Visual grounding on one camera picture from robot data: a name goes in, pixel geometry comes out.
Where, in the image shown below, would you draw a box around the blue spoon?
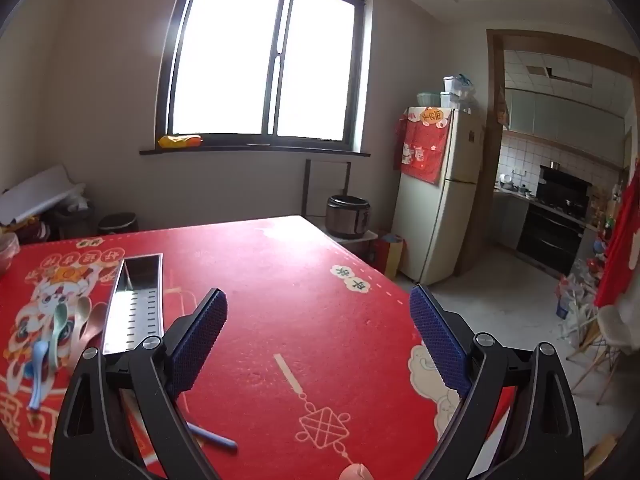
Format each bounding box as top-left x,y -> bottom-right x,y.
27,342 -> 52,411

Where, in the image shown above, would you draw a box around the orange yellow packet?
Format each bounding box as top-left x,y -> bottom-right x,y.
158,133 -> 202,149

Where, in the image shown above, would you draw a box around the blue chopstick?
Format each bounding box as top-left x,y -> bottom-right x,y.
185,422 -> 238,453

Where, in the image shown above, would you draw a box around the pile of plastic bags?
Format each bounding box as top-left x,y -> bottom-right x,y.
555,260 -> 601,346

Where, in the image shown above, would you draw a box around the cream refrigerator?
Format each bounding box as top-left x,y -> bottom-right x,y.
391,106 -> 483,286

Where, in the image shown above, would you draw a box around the silver rice cooker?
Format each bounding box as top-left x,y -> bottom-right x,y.
326,195 -> 372,240

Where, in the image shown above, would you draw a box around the clear plastic storage boxes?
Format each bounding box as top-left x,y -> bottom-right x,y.
440,75 -> 473,111

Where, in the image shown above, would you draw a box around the dark round trash can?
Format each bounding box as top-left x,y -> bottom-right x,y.
97,213 -> 138,236

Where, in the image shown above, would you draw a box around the dark framed window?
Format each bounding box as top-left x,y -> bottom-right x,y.
140,0 -> 373,158

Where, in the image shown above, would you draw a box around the beige spoon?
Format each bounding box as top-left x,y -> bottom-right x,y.
70,296 -> 92,348

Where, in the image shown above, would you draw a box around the black oven stove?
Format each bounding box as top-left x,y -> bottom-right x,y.
515,200 -> 586,276

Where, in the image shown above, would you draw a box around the black range hood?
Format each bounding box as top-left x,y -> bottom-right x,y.
537,165 -> 593,211

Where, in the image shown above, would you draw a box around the black bin with plastic bag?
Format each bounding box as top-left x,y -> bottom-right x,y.
50,200 -> 96,238

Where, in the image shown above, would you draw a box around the pink spoon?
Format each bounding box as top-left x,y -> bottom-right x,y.
75,302 -> 109,356

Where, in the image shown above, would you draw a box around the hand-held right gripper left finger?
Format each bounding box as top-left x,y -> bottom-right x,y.
50,287 -> 236,480

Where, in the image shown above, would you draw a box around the metal cutlery tray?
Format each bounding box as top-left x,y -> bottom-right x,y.
101,254 -> 166,358

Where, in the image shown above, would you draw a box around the white chair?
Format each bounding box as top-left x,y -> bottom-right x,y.
567,305 -> 636,406

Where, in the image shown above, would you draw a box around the green spoon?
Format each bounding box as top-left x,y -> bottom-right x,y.
48,303 -> 72,367

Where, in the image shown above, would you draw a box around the dark metal frame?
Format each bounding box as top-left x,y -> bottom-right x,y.
304,159 -> 352,221

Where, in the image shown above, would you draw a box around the red printed tablecloth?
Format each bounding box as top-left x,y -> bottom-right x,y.
0,215 -> 521,480

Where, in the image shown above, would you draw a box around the red hanging cloth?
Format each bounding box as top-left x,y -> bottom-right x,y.
592,160 -> 640,308

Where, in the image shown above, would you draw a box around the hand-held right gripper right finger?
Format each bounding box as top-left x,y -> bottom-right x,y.
409,284 -> 586,480

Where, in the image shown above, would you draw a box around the small white side table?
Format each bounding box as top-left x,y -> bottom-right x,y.
320,227 -> 378,261

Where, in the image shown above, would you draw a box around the red hanging fabric organizer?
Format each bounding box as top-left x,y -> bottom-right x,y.
395,106 -> 453,184

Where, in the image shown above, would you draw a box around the pink bowl with plastic wrap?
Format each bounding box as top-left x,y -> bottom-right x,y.
0,232 -> 21,276

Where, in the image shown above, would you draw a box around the yellow red box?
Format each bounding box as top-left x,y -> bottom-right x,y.
372,232 -> 405,281

